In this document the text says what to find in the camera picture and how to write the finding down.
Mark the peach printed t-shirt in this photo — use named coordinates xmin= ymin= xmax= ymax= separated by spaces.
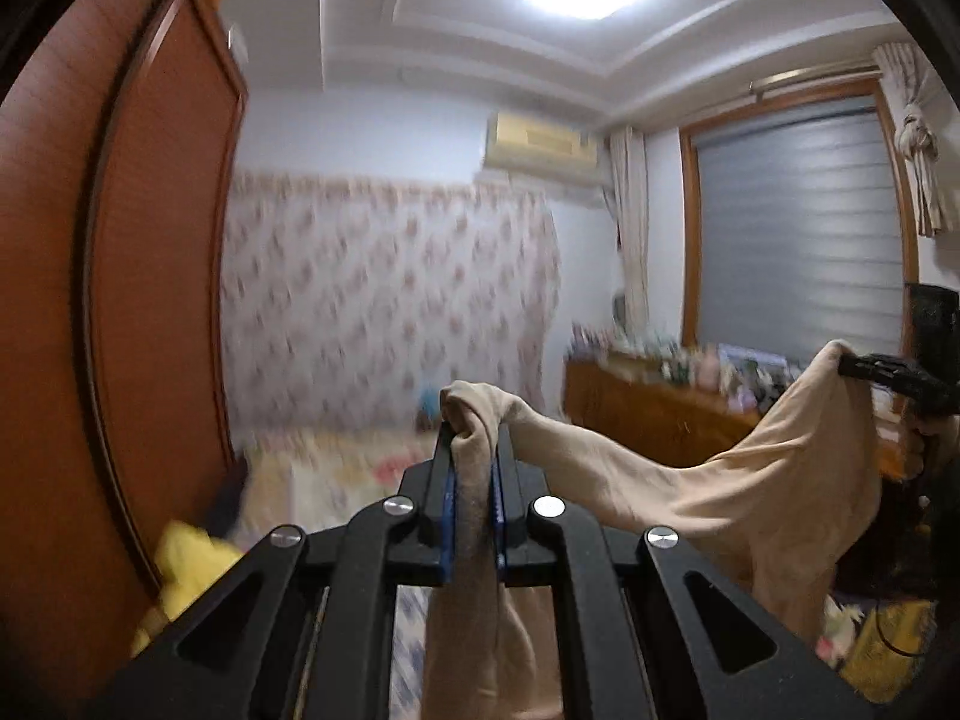
xmin=420 ymin=340 xmax=884 ymax=720

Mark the wooden window frame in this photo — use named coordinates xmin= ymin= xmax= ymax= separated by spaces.
xmin=679 ymin=75 xmax=922 ymax=361

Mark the yellow cloth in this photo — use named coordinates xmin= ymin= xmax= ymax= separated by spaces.
xmin=847 ymin=600 xmax=935 ymax=698

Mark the curtain rod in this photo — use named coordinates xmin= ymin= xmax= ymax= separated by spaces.
xmin=750 ymin=60 xmax=882 ymax=96

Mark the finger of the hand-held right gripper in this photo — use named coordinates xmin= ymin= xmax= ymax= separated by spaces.
xmin=837 ymin=351 xmax=929 ymax=401

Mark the person's right hand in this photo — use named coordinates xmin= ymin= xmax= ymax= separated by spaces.
xmin=902 ymin=411 xmax=938 ymax=482

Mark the yellow plush toy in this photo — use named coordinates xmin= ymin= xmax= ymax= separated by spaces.
xmin=131 ymin=519 xmax=245 ymax=657

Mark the person's right forearm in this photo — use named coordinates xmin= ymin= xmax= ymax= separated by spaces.
xmin=832 ymin=465 xmax=960 ymax=601

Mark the wooden sideboard cabinet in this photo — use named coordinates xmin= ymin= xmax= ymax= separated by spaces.
xmin=562 ymin=349 xmax=912 ymax=481

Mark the floral quilt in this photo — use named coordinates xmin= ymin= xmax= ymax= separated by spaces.
xmin=240 ymin=424 xmax=443 ymax=541

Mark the cardboard box with blue bag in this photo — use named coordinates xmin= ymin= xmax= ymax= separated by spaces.
xmin=414 ymin=384 xmax=443 ymax=432

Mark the wooden louvered wardrobe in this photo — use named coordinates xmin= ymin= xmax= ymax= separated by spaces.
xmin=0 ymin=0 xmax=252 ymax=661

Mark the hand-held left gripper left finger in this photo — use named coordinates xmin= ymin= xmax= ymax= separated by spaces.
xmin=97 ymin=420 xmax=458 ymax=720

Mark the grey window blind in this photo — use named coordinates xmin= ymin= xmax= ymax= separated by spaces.
xmin=694 ymin=94 xmax=905 ymax=365

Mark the circle patterned wall curtain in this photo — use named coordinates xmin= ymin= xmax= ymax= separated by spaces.
xmin=221 ymin=171 xmax=562 ymax=440

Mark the tied cream window curtain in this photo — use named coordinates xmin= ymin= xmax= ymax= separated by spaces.
xmin=870 ymin=41 xmax=947 ymax=237

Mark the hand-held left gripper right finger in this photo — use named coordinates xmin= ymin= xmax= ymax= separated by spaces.
xmin=491 ymin=424 xmax=878 ymax=720

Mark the wall air conditioner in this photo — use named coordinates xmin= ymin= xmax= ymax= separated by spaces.
xmin=480 ymin=111 xmax=607 ymax=188

